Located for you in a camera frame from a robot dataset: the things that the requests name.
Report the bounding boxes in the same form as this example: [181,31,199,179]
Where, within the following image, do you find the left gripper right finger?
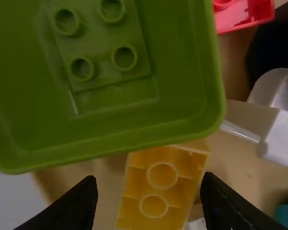
[200,172,288,230]

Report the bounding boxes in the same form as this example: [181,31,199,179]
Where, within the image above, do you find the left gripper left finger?
[13,175,98,230]

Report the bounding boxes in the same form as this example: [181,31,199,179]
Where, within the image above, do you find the yellow toy brick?
[114,144,212,230]

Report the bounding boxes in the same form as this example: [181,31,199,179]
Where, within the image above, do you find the long white toy brick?
[220,99,288,172]

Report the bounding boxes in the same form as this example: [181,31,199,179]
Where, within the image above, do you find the square green toy brick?
[0,0,227,175]

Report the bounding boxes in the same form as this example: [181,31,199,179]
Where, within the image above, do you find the pink toy brick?
[212,0,276,35]

